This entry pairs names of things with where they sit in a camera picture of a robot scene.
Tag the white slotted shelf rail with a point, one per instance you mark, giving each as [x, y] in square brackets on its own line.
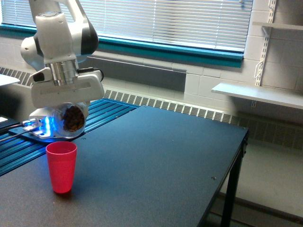
[266, 29]

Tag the white window blinds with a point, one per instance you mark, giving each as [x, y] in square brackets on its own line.
[210, 24]

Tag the lower white wall shelf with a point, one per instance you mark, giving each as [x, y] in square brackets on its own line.
[262, 94]

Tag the red plastic cup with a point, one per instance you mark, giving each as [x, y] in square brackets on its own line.
[61, 158]

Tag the blue ribbed aluminium base rail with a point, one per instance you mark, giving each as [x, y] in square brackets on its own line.
[17, 151]

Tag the white side table edge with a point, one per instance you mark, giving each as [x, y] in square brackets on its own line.
[7, 80]

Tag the teal window sill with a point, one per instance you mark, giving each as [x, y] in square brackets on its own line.
[160, 52]

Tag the upper white wall shelf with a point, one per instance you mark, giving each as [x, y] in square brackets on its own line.
[279, 26]

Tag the clear cup with brown nuts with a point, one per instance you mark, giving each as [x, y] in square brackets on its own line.
[67, 120]

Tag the black table leg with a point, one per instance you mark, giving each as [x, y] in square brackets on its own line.
[233, 184]

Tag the white baseboard heater vent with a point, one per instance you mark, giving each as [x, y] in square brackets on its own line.
[15, 102]

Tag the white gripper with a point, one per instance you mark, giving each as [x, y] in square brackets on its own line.
[86, 87]

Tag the white wall shelf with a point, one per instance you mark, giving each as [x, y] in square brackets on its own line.
[262, 94]
[279, 26]

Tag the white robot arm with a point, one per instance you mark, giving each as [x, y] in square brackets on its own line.
[63, 32]

